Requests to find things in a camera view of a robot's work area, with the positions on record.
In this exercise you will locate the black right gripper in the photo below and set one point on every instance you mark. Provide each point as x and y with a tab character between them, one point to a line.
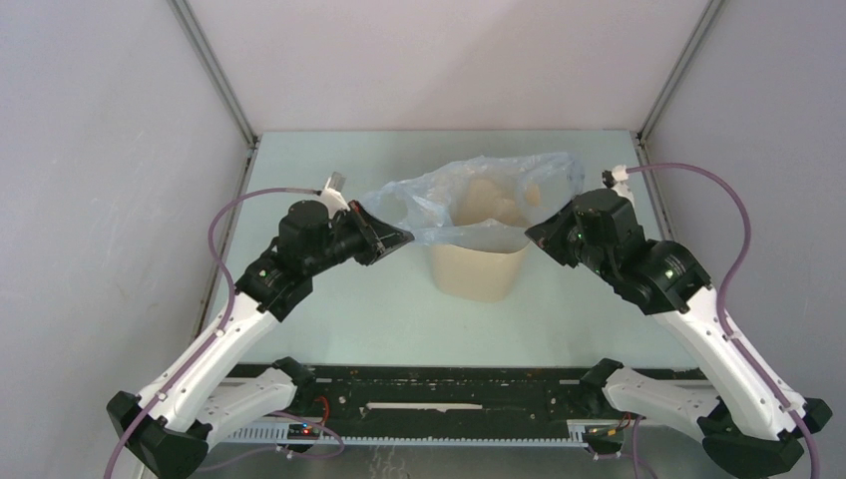
548	235

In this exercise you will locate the white slotted cable duct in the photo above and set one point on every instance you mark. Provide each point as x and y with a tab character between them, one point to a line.
273	427

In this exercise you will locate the left aluminium frame post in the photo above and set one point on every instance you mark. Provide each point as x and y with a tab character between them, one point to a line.
190	23

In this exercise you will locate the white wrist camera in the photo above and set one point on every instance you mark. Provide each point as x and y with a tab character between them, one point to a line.
331	195
616	182

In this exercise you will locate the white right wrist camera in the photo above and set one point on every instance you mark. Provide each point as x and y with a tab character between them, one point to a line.
616	182

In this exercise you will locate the cream plastic trash bin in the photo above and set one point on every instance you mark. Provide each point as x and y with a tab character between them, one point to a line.
483	263

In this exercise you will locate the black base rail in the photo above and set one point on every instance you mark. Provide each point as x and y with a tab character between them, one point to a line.
478	405

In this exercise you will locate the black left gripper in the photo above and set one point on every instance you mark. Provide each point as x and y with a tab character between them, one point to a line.
378	238

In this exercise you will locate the aluminium frame post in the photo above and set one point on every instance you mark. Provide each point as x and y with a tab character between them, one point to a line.
695	41
190	23

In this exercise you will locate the small electronics board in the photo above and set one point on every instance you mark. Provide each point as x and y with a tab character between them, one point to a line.
302	431

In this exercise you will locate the translucent blue trash bag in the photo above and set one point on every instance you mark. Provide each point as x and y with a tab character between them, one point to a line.
542	184

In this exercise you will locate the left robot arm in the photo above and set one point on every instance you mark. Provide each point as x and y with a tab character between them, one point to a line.
225	330

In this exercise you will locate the right aluminium frame post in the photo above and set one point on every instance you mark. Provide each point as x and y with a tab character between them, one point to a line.
695	41

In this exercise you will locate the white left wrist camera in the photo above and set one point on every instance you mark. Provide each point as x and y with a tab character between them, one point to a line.
331	195

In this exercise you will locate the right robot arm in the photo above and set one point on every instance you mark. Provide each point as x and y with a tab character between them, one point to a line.
749	422

